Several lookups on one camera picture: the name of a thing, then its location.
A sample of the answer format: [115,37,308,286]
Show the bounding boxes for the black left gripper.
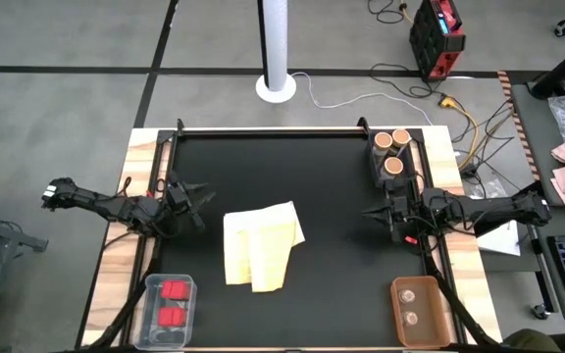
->
[166,171,217,230]

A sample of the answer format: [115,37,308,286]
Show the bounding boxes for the white paper sheet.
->
[476,223,522,257]

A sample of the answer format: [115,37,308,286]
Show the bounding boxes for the white floor cable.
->
[289,71,435,126]

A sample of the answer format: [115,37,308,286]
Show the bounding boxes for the clear plastic bin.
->
[133,273,198,351]

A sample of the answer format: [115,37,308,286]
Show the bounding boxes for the orange plastic bin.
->
[389,275,452,350]

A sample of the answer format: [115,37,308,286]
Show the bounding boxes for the black desk caster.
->
[531,302,552,322]

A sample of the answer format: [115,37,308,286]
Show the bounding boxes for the yellow folded cloth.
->
[222,200,306,293]

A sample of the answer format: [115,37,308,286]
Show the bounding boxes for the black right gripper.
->
[362,176,425,244]

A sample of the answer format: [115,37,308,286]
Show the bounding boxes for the brown black striped strip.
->
[496,71,542,183]

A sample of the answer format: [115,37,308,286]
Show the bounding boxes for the black white pole with base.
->
[254,0,298,105]

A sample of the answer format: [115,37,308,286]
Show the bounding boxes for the grey side desk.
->
[510,82,565,328]

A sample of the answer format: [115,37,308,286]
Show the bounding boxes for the red-lid spice container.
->
[160,279,190,301]
[157,306,188,328]

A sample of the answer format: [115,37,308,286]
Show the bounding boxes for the dark grey plastic bin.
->
[368,129,419,192]

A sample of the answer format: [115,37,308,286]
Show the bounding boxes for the black tangled floor cables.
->
[368,62,514,187]

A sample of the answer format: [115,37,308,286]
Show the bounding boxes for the brown-lid cylindrical spice jar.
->
[391,127,413,154]
[383,156,405,183]
[373,130,394,157]

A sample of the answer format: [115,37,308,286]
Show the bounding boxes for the red black crate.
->
[408,0,468,83]

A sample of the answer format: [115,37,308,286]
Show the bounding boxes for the yellow floor cable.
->
[437,95,481,171]

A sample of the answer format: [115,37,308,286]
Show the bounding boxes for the black looped floor cable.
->
[366,0,409,25]

